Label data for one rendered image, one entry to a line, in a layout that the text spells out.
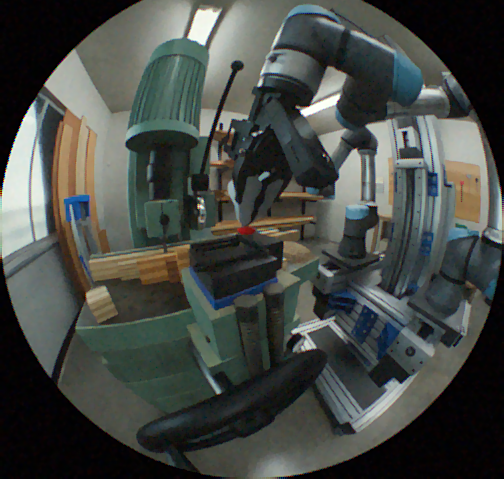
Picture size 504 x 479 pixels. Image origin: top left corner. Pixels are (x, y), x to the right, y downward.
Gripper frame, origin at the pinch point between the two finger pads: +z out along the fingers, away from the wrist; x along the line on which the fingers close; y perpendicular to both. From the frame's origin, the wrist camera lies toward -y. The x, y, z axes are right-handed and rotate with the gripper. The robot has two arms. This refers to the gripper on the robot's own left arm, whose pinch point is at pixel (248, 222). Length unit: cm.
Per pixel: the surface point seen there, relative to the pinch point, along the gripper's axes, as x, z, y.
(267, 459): 16, 72, -82
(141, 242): 19.2, 26.3, 26.0
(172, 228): 10.0, 8.1, 10.0
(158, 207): 12.5, 4.2, 12.2
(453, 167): -297, -135, -73
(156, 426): 19.4, 0.6, -18.9
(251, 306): 6.5, 0.6, -11.5
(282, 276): -1.8, 3.3, -8.8
